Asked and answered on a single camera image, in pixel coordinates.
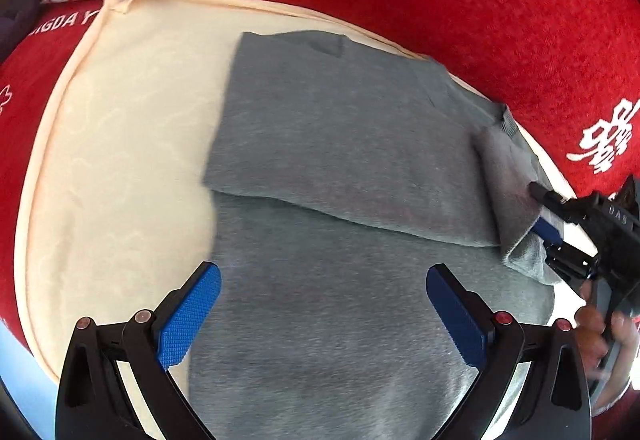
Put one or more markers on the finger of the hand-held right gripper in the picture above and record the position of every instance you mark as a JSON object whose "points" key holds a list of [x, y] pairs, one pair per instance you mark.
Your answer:
{"points": [[550, 232], [547, 196]]}

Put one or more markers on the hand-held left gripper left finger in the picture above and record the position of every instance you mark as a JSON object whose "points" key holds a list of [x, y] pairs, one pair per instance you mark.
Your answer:
{"points": [[192, 315]]}

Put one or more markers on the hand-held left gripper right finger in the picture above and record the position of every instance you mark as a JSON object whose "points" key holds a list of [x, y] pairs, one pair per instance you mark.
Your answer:
{"points": [[457, 315]]}

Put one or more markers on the grey sweater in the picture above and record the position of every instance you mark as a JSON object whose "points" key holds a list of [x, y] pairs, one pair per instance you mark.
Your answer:
{"points": [[325, 145]]}

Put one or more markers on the person's right hand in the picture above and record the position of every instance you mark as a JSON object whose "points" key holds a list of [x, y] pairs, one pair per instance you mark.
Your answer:
{"points": [[592, 320]]}

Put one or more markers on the cream towel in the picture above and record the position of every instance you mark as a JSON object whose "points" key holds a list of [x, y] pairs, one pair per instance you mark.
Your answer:
{"points": [[125, 145]]}

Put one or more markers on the dark cloth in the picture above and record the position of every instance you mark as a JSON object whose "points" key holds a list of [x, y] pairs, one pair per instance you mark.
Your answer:
{"points": [[17, 20]]}

